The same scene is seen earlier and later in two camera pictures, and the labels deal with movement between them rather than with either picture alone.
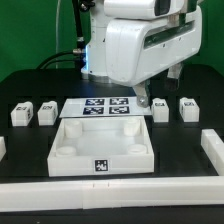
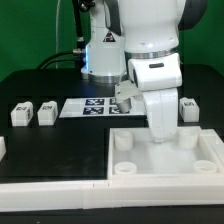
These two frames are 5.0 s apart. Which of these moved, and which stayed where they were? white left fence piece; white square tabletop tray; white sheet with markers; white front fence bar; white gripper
Moved: white gripper; white square tabletop tray
Stayed: white left fence piece; white sheet with markers; white front fence bar
